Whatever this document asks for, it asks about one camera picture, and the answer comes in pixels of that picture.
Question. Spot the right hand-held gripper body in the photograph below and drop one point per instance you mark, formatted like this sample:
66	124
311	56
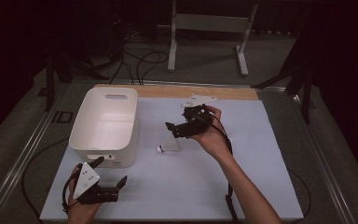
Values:
195	123

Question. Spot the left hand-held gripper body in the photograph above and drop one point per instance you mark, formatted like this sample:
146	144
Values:
87	180

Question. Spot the white feather shuttlecock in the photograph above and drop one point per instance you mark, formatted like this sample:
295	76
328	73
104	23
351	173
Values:
171	145

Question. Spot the white plastic storage bin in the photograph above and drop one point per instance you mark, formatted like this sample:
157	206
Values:
105	124

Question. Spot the person's right hand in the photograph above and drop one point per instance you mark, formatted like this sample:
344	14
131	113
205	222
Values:
214	140

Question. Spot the person's left hand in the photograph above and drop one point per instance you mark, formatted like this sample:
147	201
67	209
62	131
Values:
77	210

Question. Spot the black rectangular floor marker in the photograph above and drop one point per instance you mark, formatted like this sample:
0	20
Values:
53	117

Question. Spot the black metal stand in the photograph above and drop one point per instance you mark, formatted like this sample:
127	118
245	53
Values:
49	87

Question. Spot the white metal stand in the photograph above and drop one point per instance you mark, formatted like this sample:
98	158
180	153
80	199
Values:
211	23

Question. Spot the black tripod stand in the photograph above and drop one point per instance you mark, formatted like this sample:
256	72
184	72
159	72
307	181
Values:
306	99

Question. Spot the metal floor rail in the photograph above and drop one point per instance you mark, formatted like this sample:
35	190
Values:
326	168
18	165
199	84

